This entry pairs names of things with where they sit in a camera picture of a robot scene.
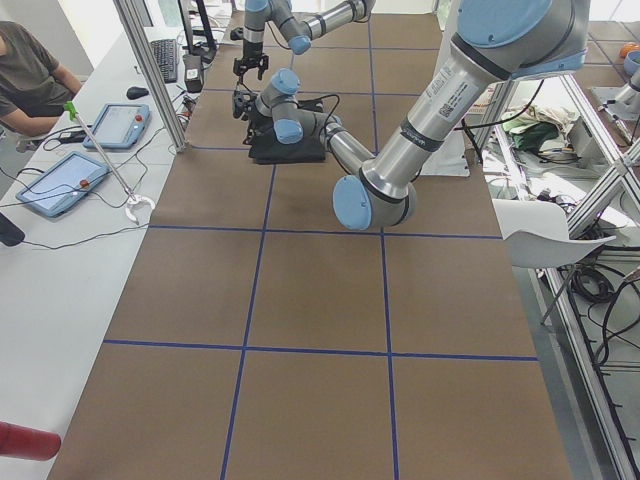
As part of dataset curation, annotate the red cylinder bottle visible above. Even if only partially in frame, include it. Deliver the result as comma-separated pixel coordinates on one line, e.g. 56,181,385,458
1,421,61,461

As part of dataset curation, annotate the teach pendant tablet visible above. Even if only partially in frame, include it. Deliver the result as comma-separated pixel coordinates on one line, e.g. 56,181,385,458
16,152,110,218
90,104,151,150

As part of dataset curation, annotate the black keyboard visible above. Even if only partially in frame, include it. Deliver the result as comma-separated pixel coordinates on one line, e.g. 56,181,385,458
149,39,178,83

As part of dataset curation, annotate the white plastic chair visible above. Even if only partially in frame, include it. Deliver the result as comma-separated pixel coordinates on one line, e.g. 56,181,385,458
492,199,616,268

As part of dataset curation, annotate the black printed t-shirt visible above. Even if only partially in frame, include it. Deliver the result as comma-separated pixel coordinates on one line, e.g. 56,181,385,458
245,98,327,165

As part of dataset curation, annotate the near teach pendant tablet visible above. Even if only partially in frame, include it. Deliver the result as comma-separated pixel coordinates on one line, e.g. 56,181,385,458
16,152,110,218

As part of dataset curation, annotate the aluminium frame post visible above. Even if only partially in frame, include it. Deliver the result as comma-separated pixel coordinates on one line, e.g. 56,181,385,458
113,0,186,153

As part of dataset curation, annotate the far teach pendant tablet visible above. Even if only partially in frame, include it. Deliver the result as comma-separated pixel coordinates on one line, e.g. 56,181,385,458
90,104,151,150

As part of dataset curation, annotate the bundle of black cables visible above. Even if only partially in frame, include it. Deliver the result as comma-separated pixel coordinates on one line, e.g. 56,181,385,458
564,264,631,306

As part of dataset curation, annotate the black box with label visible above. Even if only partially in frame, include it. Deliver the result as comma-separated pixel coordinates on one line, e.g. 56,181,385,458
182,54,204,93

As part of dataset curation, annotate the aluminium frame rail structure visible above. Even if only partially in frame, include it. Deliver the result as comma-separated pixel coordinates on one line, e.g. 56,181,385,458
480,75,639,479

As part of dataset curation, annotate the reacher grabber stick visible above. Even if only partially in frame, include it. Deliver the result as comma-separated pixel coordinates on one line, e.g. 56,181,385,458
64,101,156,226

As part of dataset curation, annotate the pile of green white cloths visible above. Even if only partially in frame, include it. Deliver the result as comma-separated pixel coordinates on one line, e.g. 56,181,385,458
501,105,579,153

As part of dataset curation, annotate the seated person in green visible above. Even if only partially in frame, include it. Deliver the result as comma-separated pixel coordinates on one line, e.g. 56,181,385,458
1,21,82,137

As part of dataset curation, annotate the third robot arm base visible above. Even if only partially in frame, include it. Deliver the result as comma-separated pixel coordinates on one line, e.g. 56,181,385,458
591,42,639,121

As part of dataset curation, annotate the black computer mouse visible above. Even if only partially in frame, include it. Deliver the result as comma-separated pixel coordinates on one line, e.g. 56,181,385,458
126,86,149,100

